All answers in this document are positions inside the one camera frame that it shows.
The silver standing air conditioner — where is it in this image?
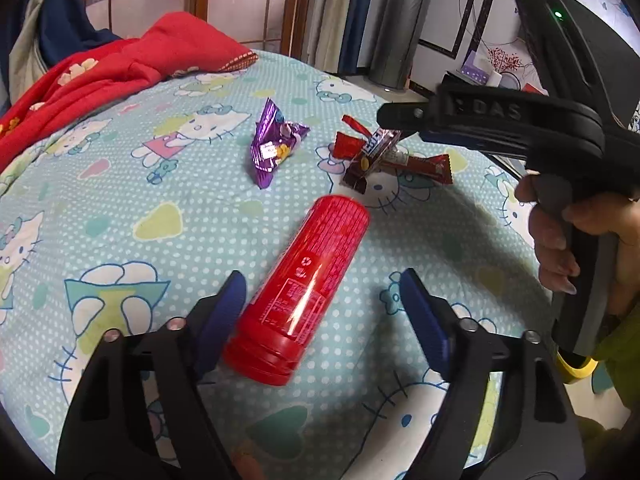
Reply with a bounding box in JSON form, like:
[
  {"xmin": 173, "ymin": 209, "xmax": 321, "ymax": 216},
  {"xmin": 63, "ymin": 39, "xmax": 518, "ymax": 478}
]
[{"xmin": 369, "ymin": 0, "xmax": 442, "ymax": 92}]

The purple tissue box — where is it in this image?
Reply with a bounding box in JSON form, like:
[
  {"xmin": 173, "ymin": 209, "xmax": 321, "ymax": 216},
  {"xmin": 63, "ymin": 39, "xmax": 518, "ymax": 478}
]
[{"xmin": 460, "ymin": 51, "xmax": 494, "ymax": 84}]

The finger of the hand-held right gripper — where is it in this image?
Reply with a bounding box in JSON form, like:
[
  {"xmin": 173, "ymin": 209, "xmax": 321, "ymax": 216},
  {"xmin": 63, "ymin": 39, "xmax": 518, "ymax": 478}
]
[{"xmin": 376, "ymin": 101, "xmax": 442, "ymax": 134}]

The cartoon cat printed bed sheet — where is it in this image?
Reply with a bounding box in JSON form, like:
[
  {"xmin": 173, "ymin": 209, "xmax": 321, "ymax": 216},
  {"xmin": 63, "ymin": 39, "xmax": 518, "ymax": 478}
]
[{"xmin": 0, "ymin": 49, "xmax": 572, "ymax": 476}]

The pink blossom decoration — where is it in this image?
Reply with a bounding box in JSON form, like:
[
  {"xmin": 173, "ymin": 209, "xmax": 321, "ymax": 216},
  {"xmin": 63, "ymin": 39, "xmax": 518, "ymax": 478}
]
[{"xmin": 487, "ymin": 46, "xmax": 526, "ymax": 74}]

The purple snack wrapper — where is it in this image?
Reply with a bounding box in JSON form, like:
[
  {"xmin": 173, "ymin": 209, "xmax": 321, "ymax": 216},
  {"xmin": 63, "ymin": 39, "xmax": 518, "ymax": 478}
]
[{"xmin": 247, "ymin": 97, "xmax": 311, "ymax": 191}]

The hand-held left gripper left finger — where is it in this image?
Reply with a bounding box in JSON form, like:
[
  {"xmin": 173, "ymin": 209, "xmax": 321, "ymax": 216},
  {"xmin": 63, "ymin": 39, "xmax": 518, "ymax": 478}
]
[{"xmin": 55, "ymin": 270, "xmax": 248, "ymax": 480}]

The yellow tape roll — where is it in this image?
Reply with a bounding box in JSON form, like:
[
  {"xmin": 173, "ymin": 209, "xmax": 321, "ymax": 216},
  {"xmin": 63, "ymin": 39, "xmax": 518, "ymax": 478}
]
[{"xmin": 555, "ymin": 351, "xmax": 596, "ymax": 386}]

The red fleece blanket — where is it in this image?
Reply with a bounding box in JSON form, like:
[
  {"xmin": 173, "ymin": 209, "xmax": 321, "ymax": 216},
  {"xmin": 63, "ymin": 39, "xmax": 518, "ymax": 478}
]
[{"xmin": 0, "ymin": 12, "xmax": 259, "ymax": 174}]

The person's right forearm green sleeve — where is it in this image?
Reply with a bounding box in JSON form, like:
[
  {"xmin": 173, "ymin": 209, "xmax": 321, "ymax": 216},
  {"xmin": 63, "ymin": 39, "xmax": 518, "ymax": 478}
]
[{"xmin": 595, "ymin": 305, "xmax": 640, "ymax": 412}]

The person's right hand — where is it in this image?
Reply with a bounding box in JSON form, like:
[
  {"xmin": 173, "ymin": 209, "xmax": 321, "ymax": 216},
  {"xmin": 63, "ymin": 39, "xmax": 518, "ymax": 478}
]
[{"xmin": 514, "ymin": 172, "xmax": 640, "ymax": 317}]

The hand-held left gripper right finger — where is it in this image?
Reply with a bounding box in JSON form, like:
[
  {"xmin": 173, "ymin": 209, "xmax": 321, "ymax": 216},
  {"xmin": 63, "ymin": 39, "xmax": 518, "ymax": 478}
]
[{"xmin": 399, "ymin": 267, "xmax": 587, "ymax": 480}]

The beige curtain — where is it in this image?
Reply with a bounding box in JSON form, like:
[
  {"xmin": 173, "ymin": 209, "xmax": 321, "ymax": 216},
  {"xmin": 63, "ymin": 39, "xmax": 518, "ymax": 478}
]
[
  {"xmin": 9, "ymin": 0, "xmax": 57, "ymax": 79},
  {"xmin": 305, "ymin": 0, "xmax": 362, "ymax": 74}
]

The dark brown candy wrapper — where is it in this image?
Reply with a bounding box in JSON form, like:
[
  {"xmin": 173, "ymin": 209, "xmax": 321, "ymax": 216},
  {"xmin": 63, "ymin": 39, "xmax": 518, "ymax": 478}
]
[{"xmin": 341, "ymin": 128, "xmax": 405, "ymax": 195}]

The red plastic bottle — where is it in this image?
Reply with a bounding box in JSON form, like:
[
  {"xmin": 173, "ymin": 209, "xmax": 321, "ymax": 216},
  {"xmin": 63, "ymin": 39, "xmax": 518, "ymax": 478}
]
[{"xmin": 221, "ymin": 194, "xmax": 372, "ymax": 387}]

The red candy wrapper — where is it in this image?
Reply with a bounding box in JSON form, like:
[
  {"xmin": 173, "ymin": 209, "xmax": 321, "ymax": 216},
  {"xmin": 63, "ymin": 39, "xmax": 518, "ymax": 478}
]
[
  {"xmin": 334, "ymin": 114, "xmax": 374, "ymax": 159},
  {"xmin": 390, "ymin": 151, "xmax": 454, "ymax": 185}
]

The blue curtain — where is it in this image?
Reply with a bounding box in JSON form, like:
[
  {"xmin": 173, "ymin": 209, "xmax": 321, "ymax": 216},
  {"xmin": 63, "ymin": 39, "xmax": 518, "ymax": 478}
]
[
  {"xmin": 10, "ymin": 0, "xmax": 124, "ymax": 69},
  {"xmin": 337, "ymin": 0, "xmax": 379, "ymax": 77}
]

